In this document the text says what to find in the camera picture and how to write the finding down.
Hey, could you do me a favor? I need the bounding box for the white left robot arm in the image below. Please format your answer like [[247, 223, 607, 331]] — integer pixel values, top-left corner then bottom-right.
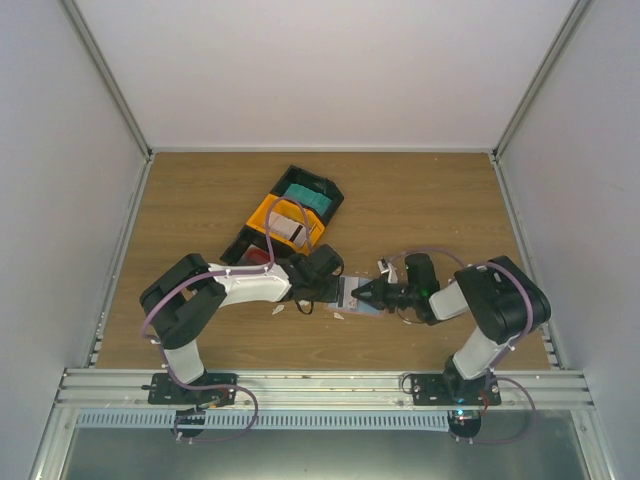
[[140, 245, 344, 404]]

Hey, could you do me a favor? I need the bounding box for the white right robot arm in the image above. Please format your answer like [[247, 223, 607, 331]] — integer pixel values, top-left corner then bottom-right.
[[351, 251, 551, 405]]

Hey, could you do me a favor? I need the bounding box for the black bin with red cards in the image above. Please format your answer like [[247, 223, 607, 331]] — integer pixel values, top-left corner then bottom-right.
[[220, 226, 270, 266]]

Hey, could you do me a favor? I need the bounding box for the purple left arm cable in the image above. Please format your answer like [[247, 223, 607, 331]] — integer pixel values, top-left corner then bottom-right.
[[142, 198, 314, 344]]

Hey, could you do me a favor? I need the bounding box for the aluminium front rail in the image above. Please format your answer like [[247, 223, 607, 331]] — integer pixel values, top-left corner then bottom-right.
[[54, 369, 595, 410]]

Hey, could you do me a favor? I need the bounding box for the stack of red-white cards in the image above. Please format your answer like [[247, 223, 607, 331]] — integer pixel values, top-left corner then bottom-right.
[[243, 246, 271, 265]]

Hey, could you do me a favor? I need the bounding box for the stack of teal cards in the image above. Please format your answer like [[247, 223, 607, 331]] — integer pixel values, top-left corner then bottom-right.
[[284, 183, 332, 215]]

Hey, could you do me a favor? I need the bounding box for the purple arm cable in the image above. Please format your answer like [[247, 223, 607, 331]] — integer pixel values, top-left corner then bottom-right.
[[387, 248, 535, 371], [142, 198, 314, 344]]

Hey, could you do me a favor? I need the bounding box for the yellow bin with white cards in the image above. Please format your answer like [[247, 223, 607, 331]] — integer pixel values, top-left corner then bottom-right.
[[246, 194, 326, 254]]

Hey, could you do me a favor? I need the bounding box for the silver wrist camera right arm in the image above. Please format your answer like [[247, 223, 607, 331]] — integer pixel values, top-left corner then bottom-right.
[[377, 258, 398, 284]]

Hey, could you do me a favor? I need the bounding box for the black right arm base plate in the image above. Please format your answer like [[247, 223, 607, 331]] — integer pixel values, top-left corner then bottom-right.
[[399, 373, 502, 407]]

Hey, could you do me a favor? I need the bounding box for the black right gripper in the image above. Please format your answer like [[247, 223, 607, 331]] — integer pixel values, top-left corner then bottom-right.
[[352, 276, 419, 313]]

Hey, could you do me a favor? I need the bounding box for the stack of white cards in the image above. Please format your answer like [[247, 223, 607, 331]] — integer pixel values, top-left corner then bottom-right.
[[269, 213, 313, 248]]

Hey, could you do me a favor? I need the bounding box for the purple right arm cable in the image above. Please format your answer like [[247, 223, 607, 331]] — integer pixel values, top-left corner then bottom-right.
[[387, 248, 535, 371]]

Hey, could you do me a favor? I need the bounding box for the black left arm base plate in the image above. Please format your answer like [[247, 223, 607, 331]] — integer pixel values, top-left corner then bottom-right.
[[141, 372, 238, 407]]

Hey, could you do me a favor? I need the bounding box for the black bin with teal cards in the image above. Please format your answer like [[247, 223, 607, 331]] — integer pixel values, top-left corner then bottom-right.
[[270, 165, 344, 225]]

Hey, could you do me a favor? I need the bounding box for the grey slotted cable duct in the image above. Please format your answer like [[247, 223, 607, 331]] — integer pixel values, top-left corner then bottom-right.
[[76, 409, 449, 432]]

